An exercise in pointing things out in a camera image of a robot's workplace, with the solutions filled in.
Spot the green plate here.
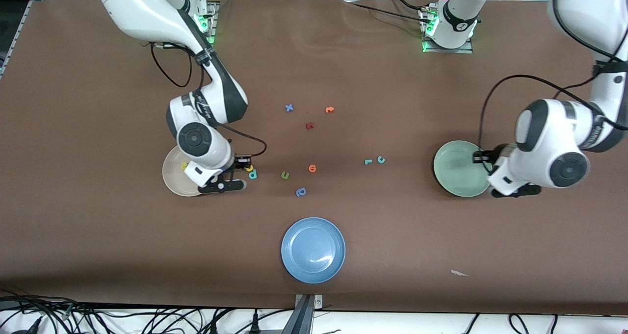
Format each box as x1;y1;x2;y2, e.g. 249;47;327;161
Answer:
433;140;493;198

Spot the black base cable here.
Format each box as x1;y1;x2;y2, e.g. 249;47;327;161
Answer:
343;0;437;26

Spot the blue plate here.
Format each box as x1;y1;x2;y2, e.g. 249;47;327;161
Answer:
281;217;346;284

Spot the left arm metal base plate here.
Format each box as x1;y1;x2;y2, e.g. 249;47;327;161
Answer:
421;8;474;54

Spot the beige brown plate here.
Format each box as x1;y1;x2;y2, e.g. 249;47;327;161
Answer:
162;145;204;197

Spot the black floor cable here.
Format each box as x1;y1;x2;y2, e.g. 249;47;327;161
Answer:
0;289;74;334
508;313;560;334

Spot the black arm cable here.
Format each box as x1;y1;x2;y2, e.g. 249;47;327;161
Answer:
150;42;268;159
478;0;628;153

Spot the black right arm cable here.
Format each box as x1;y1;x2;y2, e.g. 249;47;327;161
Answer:
150;42;268;159

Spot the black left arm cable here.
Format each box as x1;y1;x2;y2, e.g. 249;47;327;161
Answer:
478;0;628;153

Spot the grey metal camera bracket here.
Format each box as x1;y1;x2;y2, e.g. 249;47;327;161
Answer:
282;294;323;334

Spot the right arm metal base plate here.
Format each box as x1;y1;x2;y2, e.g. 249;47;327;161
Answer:
194;1;217;45

